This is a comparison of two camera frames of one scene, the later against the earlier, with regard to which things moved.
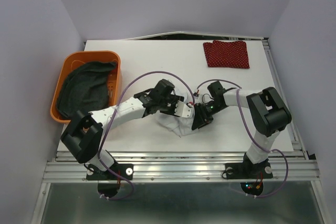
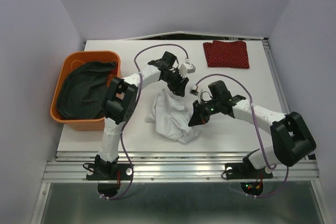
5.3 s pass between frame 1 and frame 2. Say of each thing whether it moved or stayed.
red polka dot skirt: stayed
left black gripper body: moved
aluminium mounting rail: stayed
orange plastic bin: stayed
